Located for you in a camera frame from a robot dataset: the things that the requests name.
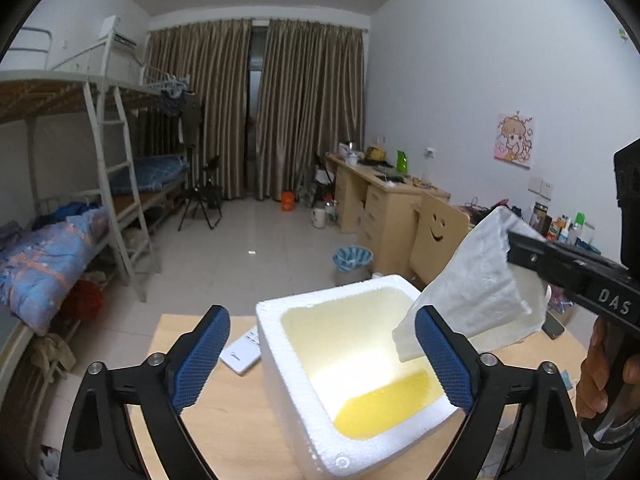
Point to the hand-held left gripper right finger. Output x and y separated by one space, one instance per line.
442 360

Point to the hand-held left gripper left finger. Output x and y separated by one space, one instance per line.
200 360

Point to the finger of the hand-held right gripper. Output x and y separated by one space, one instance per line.
530 251

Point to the white foam box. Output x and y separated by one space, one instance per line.
295 385

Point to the person's right hand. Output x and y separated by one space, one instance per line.
595 375

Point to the white remote control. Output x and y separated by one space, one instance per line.
242 352

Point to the row of toiletry bottles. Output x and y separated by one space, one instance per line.
577 230

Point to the black phone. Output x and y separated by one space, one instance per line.
552 326

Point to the wooden chair with smiley face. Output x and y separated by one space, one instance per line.
440 240

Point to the red cloth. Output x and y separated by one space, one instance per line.
85 300

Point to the trash bin with blue bag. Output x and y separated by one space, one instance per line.
352 260

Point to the beige cloth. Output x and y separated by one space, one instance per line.
50 355

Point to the light wooden desk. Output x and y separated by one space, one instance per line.
385 210

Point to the green bag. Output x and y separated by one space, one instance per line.
401 161

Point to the orange bucket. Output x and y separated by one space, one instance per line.
287 201

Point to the yellow object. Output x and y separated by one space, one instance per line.
375 154

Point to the blue patterned blanket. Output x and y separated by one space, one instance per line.
45 260

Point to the white kettle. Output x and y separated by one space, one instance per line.
318 216

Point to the blue mattress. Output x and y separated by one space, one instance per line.
150 172

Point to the white bunk bed ladder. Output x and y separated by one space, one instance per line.
112 170

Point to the dark hanging clothes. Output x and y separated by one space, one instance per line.
189 115

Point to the brown curtain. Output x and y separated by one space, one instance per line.
310 110
215 110

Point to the white metal bunk bed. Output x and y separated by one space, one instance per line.
45 95

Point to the white air conditioner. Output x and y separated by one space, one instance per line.
120 35

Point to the white wall switch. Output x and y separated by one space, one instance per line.
541 186

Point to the cartoon wall poster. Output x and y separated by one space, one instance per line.
512 140

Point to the camera tripod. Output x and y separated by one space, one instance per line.
202 200

